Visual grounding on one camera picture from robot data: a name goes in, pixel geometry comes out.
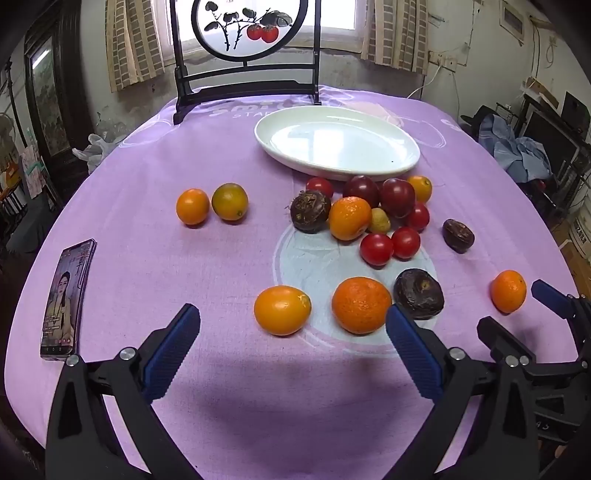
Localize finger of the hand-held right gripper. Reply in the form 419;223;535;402
531;279;591;361
477;316;591;377

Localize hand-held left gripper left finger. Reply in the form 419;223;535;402
45;303;201;480

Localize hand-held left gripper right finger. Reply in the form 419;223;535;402
385;304;541;480

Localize orange mandarin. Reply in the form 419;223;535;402
328;196;373;241
331;276;393;335
490;270;527;315

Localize brown water chestnut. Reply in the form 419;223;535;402
443;219;475;254
290;190;332;234
393;268;445;320

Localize red cherry tomato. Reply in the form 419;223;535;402
306;177;334;199
360;233;394;266
406;202;430;232
392;226;421;260

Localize smooth orange citrus fruit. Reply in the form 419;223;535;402
176;188;211;226
253;285;312;336
407;175;433;204

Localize small yellow-green fruit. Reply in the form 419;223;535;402
368;208;392;234

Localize dark red plum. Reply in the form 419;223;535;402
379;178;416;219
342;175;380;208

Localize greenish orange citrus fruit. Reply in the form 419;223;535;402
211;183;249;221

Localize white oval plate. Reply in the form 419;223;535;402
254;106;421;182

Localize cardboard box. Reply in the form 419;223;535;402
554;217;591;278

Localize purple printed tablecloth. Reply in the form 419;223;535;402
4;85;583;480

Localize smartphone with lit screen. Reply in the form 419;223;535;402
40;239;98;360

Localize light blue cloth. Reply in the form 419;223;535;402
478;113;555;183

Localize black monitor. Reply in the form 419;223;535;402
522;108;583;181

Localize black cloth item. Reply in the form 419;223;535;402
461;105;497;139

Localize white plastic bag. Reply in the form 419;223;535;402
72;133;122;174

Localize coloured paper drawings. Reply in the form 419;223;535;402
21;143;44;199

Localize black round painted table screen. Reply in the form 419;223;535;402
169;0;322;125

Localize dark wooden cabinet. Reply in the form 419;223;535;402
23;0;100;176

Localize beige checked curtain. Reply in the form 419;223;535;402
105;0;166;93
360;0;430;77

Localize bright window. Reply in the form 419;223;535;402
157;0;370;52

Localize white cable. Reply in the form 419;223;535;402
406;65;441;100

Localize wall socket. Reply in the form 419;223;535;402
428;51;458;72

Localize white wall box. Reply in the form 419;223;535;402
501;4;525;44

